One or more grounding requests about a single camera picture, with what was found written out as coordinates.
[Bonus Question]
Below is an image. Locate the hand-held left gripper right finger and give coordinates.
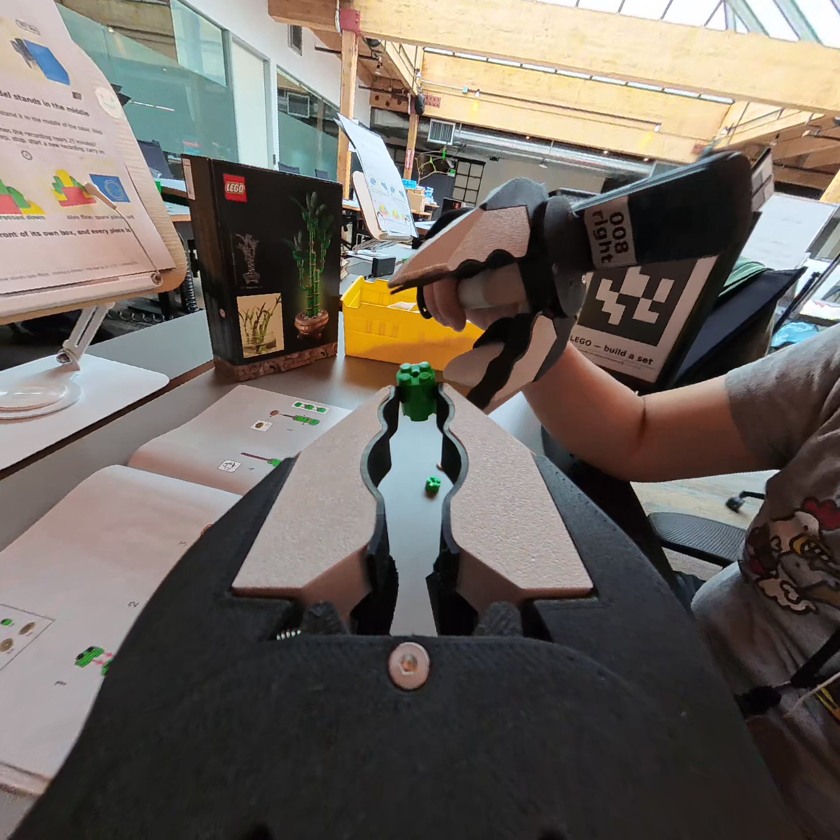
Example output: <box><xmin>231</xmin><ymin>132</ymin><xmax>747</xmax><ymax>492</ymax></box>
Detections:
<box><xmin>427</xmin><ymin>384</ymin><xmax>595</xmax><ymax>636</ymax></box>

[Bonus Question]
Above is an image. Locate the black chair armrest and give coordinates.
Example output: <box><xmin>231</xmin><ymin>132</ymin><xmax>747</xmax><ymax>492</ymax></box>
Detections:
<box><xmin>648</xmin><ymin>511</ymin><xmax>749</xmax><ymax>568</ymax></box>

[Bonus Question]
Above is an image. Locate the large framed marker sign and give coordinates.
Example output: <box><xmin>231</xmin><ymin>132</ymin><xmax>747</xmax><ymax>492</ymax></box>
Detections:
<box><xmin>566</xmin><ymin>147</ymin><xmax>775</xmax><ymax>393</ymax></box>

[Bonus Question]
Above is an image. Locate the black perforated panel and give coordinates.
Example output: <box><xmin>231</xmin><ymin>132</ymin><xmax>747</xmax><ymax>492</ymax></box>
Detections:
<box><xmin>541</xmin><ymin>420</ymin><xmax>697</xmax><ymax>611</ymax></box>

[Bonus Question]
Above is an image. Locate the open instruction booklet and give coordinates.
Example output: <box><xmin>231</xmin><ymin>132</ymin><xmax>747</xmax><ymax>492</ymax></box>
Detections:
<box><xmin>0</xmin><ymin>384</ymin><xmax>352</xmax><ymax>798</ymax></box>

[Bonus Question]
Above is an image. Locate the person's right hand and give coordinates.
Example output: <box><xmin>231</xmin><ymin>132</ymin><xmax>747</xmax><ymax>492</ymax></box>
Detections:
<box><xmin>415</xmin><ymin>262</ymin><xmax>532</xmax><ymax>349</ymax></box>

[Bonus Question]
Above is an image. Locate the yellow plastic bin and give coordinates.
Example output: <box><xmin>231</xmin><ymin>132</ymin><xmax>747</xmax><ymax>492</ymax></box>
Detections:
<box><xmin>340</xmin><ymin>276</ymin><xmax>487</xmax><ymax>374</ymax></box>

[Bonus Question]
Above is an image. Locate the silver ventilation duct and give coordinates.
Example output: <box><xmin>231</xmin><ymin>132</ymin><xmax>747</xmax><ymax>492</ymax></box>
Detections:
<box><xmin>453</xmin><ymin>128</ymin><xmax>657</xmax><ymax>175</ymax></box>

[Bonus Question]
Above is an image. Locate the instruction poster board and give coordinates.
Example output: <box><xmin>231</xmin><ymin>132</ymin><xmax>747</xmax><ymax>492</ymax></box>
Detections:
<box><xmin>0</xmin><ymin>0</ymin><xmax>190</xmax><ymax>326</ymax></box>
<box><xmin>336</xmin><ymin>113</ymin><xmax>421</xmax><ymax>240</ymax></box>

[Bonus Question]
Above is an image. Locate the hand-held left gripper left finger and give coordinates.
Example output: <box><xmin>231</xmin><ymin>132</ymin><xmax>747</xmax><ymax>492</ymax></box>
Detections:
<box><xmin>231</xmin><ymin>386</ymin><xmax>400</xmax><ymax>636</ymax></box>

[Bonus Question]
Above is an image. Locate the person's right forearm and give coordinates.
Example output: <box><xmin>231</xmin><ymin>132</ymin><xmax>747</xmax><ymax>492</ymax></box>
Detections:
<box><xmin>521</xmin><ymin>341</ymin><xmax>782</xmax><ymax>483</ymax></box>

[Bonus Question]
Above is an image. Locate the white lamp base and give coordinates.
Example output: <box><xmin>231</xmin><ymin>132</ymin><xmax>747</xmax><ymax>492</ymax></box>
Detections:
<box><xmin>0</xmin><ymin>302</ymin><xmax>170</xmax><ymax>470</ymax></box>

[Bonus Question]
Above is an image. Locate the black building set box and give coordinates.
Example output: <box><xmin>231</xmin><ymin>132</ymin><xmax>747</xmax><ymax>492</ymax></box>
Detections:
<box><xmin>182</xmin><ymin>154</ymin><xmax>345</xmax><ymax>383</ymax></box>

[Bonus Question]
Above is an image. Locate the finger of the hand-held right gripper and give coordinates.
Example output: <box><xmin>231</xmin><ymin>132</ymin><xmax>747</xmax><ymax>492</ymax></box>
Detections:
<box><xmin>387</xmin><ymin>205</ymin><xmax>538</xmax><ymax>293</ymax></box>
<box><xmin>443</xmin><ymin>310</ymin><xmax>573</xmax><ymax>413</ymax></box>

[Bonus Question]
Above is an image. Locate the person's grey shirt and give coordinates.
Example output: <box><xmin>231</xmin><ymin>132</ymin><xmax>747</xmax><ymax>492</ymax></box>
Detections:
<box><xmin>689</xmin><ymin>325</ymin><xmax>840</xmax><ymax>840</ymax></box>

